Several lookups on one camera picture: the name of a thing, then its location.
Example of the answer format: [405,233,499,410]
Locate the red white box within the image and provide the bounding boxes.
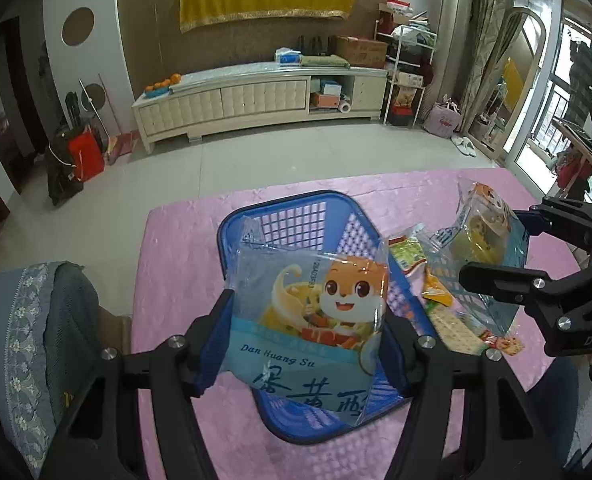
[380,0,414,18]

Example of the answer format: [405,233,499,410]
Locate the white metal rack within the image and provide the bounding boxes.
[375,17,439,128]

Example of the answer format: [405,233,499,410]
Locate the white mop pole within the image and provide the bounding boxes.
[79,79,112,151]

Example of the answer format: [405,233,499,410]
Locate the row of dark bottles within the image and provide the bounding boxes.
[296,35,334,56]

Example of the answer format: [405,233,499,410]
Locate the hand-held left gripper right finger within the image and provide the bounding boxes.
[378,310,571,480]

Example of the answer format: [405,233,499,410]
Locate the white floor air conditioner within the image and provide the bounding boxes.
[428,0,476,106]

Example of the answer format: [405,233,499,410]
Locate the patterned curtain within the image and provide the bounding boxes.
[458,0,514,133]

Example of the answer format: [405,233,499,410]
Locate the pink tablecloth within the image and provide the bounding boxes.
[131,167,584,480]

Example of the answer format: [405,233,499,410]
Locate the cream TV cabinet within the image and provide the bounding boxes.
[131,60,389,155]

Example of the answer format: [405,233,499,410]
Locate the arched standing mirror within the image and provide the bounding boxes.
[490,7,547,161]

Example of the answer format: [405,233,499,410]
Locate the red hanging clothes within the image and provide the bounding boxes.
[556,152,592,197]

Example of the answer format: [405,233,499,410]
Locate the blue striped pastry packet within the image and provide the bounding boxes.
[426,230,519,337]

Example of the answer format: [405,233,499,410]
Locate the dark hanging clothes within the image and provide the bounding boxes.
[566,40,592,121]

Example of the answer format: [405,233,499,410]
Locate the chair with grey lace cover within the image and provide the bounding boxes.
[0,260,132,480]

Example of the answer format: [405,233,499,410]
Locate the blue plastic basket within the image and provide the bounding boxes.
[217,190,439,446]

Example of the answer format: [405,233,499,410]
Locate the blue cartoon pastry packet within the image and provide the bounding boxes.
[224,217,391,428]
[456,182,529,268]

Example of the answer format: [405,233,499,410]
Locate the red bag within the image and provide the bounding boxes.
[67,130,106,182]

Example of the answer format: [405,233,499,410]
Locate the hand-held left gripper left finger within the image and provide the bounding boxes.
[41,290,237,480]

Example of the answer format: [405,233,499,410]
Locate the brown cardboard box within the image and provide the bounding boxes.
[333,36,388,68]

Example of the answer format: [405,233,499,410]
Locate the orange snack bag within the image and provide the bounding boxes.
[392,85,417,108]

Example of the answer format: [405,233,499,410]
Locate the pink tote bag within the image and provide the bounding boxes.
[423,102,461,138]

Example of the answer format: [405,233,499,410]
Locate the black bag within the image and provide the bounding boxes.
[46,127,84,206]

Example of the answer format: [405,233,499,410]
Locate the green folded cloth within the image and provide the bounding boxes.
[300,54,349,67]

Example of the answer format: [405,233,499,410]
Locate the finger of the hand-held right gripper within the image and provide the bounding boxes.
[460,240,592,321]
[513,197,592,248]

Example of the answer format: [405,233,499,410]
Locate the pile of oranges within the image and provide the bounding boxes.
[144,74,181,98]

